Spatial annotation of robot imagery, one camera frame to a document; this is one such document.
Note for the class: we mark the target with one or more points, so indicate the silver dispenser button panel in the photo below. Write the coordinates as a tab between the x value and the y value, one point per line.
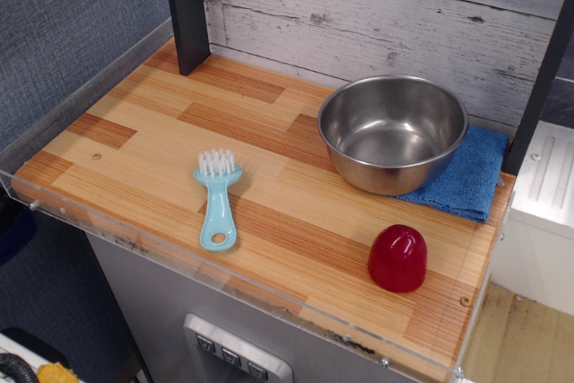
220	356

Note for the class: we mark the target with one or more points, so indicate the white cabinet on right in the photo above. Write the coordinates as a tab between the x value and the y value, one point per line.
534	257

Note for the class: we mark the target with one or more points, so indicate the yellow object bottom left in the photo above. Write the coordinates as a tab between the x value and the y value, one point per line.
56	373

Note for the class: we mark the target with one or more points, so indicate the blue folded cloth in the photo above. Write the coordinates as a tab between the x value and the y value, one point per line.
467	187

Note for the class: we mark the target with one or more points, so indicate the stainless steel bowl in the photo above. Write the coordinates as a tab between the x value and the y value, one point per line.
392	134

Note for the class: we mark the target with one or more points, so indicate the light blue scrub brush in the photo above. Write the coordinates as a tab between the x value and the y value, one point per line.
217	170

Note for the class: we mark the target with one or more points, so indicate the black left frame post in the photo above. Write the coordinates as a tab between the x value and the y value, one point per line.
190	33

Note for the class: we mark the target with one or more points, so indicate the red plastic cup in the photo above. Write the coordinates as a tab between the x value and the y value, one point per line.
398	259

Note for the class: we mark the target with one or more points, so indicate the black frame post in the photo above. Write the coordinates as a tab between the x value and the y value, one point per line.
190	33
543	84

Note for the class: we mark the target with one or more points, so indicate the black right frame post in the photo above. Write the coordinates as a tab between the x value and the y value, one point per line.
543	84

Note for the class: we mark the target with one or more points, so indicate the clear acrylic table guard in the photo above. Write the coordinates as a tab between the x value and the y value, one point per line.
117	160

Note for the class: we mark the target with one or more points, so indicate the silver toy fridge cabinet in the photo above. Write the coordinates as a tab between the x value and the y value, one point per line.
155	299

